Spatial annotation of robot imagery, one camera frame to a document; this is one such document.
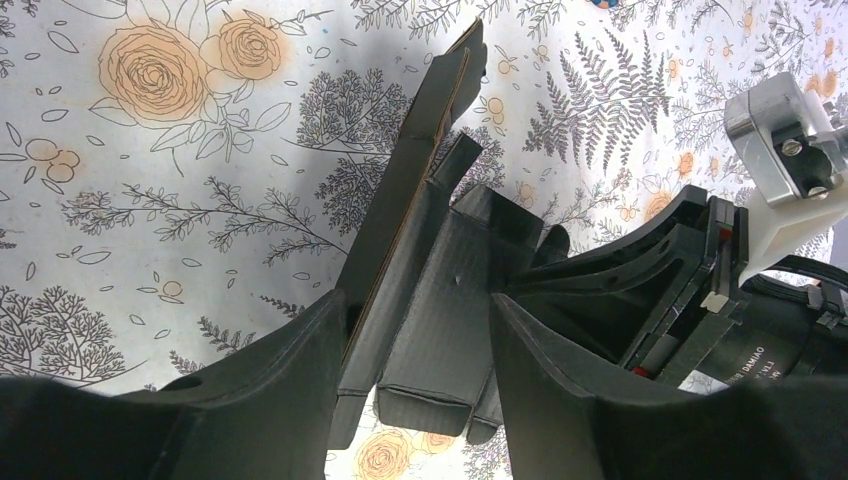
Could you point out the floral tablecloth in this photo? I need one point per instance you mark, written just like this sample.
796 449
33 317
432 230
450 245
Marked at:
182 178

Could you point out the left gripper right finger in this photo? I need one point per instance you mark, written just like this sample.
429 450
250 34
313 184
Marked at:
570 414

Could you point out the black paper box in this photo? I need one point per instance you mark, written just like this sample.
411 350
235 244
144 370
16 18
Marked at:
421 270

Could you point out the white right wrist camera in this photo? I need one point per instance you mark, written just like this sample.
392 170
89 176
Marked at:
797 159

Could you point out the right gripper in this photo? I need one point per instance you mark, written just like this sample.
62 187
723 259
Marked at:
667 301

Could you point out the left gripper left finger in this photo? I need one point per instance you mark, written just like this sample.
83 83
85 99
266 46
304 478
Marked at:
263 412

